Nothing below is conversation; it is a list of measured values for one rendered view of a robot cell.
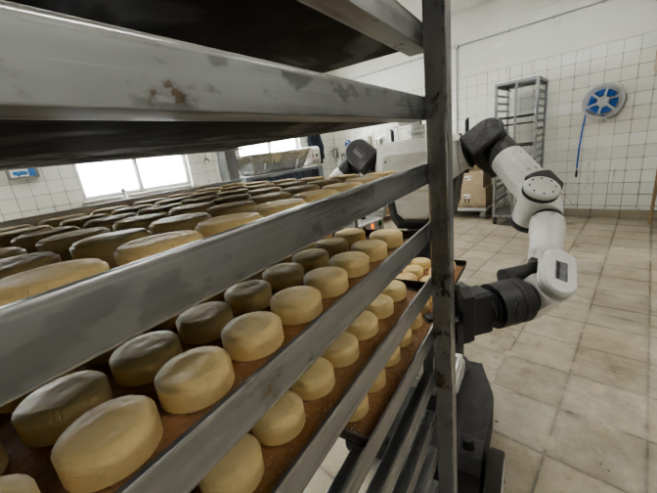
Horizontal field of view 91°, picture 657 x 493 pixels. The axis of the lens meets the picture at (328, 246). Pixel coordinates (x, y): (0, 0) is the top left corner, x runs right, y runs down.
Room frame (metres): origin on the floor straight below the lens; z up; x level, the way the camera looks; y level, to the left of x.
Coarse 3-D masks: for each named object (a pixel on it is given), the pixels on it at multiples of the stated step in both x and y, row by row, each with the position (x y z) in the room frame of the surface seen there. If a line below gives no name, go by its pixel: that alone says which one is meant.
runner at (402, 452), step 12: (432, 372) 0.48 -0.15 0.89; (420, 384) 0.49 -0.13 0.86; (432, 384) 0.47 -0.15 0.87; (420, 396) 0.46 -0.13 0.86; (408, 408) 0.44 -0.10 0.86; (420, 408) 0.42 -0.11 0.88; (408, 420) 0.41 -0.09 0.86; (420, 420) 0.41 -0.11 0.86; (396, 432) 0.39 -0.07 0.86; (408, 432) 0.37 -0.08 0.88; (396, 444) 0.37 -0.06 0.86; (408, 444) 0.37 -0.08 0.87; (384, 456) 0.36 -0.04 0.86; (396, 456) 0.33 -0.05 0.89; (384, 468) 0.34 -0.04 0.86; (396, 468) 0.33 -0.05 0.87; (372, 480) 0.32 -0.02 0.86; (384, 480) 0.30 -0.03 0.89; (372, 492) 0.31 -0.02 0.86; (384, 492) 0.29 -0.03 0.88
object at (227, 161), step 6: (216, 156) 0.74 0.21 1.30; (222, 156) 0.72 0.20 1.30; (228, 156) 0.73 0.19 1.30; (234, 156) 0.74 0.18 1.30; (222, 162) 0.73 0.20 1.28; (228, 162) 0.72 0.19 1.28; (234, 162) 0.74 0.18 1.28; (222, 168) 0.73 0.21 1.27; (228, 168) 0.72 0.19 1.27; (234, 168) 0.73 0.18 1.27; (222, 174) 0.73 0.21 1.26; (228, 174) 0.72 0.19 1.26; (234, 174) 0.73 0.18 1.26; (222, 180) 0.73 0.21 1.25; (228, 180) 0.72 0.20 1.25
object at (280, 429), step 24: (384, 312) 0.42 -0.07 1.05; (360, 336) 0.37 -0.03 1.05; (384, 336) 0.37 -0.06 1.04; (336, 360) 0.32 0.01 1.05; (360, 360) 0.33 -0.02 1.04; (312, 384) 0.27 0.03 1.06; (336, 384) 0.29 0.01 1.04; (288, 408) 0.25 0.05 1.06; (312, 408) 0.26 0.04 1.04; (264, 432) 0.23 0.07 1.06; (288, 432) 0.23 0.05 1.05; (312, 432) 0.23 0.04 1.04; (240, 456) 0.20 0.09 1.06; (264, 456) 0.22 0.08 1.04; (288, 456) 0.21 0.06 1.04; (216, 480) 0.18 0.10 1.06; (240, 480) 0.18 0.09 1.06; (264, 480) 0.20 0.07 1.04
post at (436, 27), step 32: (448, 0) 0.48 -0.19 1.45; (448, 32) 0.48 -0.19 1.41; (448, 64) 0.48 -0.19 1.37; (448, 96) 0.47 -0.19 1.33; (448, 128) 0.47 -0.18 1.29; (448, 160) 0.47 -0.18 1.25; (448, 192) 0.47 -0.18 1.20; (448, 224) 0.47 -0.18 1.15; (448, 256) 0.47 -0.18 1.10; (448, 288) 0.47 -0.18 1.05; (448, 320) 0.47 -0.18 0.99; (448, 352) 0.47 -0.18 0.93; (448, 384) 0.47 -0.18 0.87; (448, 416) 0.47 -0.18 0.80; (448, 448) 0.47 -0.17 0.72; (448, 480) 0.47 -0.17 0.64
